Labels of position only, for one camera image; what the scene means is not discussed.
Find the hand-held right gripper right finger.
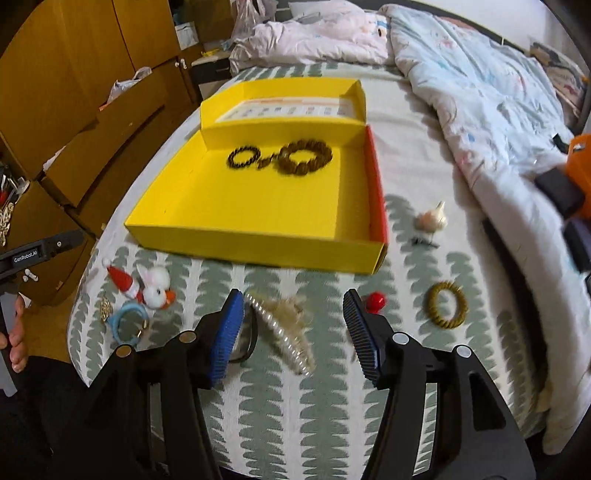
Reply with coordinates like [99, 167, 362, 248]
[342, 288, 539, 480]

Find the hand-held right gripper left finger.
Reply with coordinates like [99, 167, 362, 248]
[60, 288, 245, 480]

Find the black hair tie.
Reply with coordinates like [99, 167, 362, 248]
[228, 309, 259, 364]

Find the pearl hair claw clip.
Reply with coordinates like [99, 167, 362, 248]
[244, 291, 318, 376]

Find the olive spiral hair tie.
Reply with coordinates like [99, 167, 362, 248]
[425, 281, 470, 329]

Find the white bunny plush hair clip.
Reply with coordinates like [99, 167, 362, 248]
[136, 265, 177, 309]

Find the red santa hat hair clip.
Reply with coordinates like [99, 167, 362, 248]
[102, 257, 140, 296]

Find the yellow cardboard box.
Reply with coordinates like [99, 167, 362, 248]
[124, 78, 389, 275]

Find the person's left hand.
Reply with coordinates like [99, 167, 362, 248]
[0, 294, 29, 374]

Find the white shell hair clip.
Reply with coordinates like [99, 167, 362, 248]
[412, 200, 450, 250]

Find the person's dark clothing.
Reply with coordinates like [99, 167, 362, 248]
[0, 355, 93, 480]

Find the wooden cabinet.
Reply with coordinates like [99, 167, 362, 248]
[0, 0, 236, 305]

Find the white plastic bag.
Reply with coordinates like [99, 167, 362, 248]
[107, 67, 153, 106]

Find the grey padded case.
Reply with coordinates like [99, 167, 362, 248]
[563, 217, 591, 273]

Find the black box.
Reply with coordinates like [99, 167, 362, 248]
[536, 168, 586, 215]

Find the dark bedside table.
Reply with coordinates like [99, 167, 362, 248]
[191, 58, 232, 100]

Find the white printed quilt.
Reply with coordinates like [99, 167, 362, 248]
[379, 4, 591, 455]

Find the white paper box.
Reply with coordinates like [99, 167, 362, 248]
[174, 21, 200, 51]

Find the orange plastic basket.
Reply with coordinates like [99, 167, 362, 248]
[566, 134, 591, 217]

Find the pink quilt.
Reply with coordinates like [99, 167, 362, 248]
[229, 0, 393, 75]

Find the clear plastic bag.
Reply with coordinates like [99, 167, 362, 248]
[229, 0, 278, 40]

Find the blue hair tie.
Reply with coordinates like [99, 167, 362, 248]
[107, 302, 152, 344]

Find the dark spiral hair tie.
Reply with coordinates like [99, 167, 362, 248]
[227, 144, 262, 169]

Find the large dark bead bracelet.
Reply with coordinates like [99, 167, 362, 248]
[277, 138, 334, 177]

